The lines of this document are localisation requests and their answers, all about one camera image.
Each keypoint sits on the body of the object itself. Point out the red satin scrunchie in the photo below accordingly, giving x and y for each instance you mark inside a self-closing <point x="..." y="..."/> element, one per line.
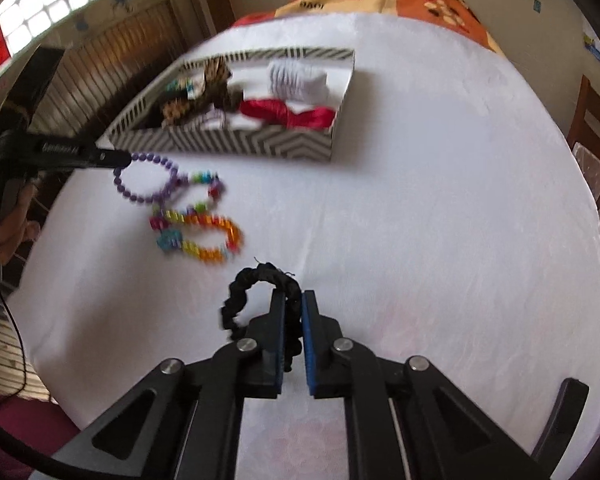
<point x="280" y="112"/>

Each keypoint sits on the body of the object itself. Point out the person's left hand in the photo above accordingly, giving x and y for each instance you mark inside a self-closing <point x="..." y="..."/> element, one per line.
<point x="17" y="230"/>

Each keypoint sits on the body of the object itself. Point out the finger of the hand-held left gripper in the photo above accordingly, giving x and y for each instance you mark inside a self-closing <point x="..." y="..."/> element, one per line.
<point x="70" y="152"/>

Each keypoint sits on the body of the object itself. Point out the wooden slatted door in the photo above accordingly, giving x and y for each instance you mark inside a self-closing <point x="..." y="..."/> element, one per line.
<point x="120" y="60"/>

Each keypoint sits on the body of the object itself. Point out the black scrunchie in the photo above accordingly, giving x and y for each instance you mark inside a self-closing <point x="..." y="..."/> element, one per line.
<point x="240" y="280"/>

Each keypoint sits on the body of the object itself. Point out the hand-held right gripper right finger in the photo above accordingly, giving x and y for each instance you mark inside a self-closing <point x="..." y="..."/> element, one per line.
<point x="307" y="345"/>

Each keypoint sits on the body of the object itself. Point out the plastic-wrapped chair cushion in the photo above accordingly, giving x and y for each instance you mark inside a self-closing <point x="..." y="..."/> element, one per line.
<point x="592" y="170"/>

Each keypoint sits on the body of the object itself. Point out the wall calendar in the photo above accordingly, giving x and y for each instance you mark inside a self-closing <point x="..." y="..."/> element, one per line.
<point x="597" y="52"/>

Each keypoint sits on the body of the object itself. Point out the brown wooden chair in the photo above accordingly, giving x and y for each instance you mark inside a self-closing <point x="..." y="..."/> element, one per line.
<point x="580" y="110"/>

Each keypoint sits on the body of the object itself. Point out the brown patterned scrunchie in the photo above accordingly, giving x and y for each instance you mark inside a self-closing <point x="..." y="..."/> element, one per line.
<point x="220" y="82"/>

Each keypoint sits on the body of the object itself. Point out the beige checkered scrunchie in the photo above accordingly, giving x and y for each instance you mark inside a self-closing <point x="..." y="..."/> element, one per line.
<point x="180" y="110"/>

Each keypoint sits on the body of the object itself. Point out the white scrunchie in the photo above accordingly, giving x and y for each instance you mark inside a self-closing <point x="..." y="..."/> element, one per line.
<point x="297" y="82"/>

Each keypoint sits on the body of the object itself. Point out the striped black and white box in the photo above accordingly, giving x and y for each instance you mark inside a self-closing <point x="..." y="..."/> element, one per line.
<point x="220" y="142"/>

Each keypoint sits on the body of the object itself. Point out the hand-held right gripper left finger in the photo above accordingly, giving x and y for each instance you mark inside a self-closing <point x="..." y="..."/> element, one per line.
<point x="281" y="355"/>

